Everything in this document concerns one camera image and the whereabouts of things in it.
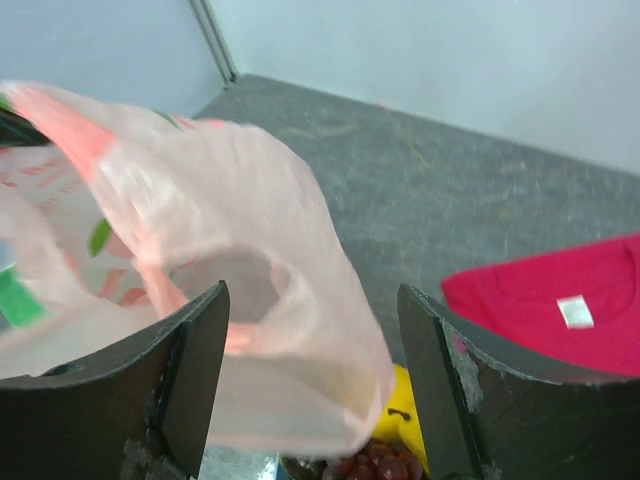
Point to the purple grape bunch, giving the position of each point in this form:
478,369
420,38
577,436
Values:
377,461

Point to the pink plastic bag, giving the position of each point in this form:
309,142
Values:
126,217

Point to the red folded t-shirt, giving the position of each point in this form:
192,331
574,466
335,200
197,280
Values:
578,305

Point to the left aluminium frame post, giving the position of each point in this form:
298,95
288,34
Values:
212,32

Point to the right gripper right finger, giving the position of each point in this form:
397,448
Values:
491,409

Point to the yellow lemon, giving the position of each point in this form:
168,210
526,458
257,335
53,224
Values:
399,425

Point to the green towel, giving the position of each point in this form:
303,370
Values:
18,305

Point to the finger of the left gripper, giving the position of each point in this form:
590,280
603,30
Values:
16,131

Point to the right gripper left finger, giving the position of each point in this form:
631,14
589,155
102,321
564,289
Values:
138,409

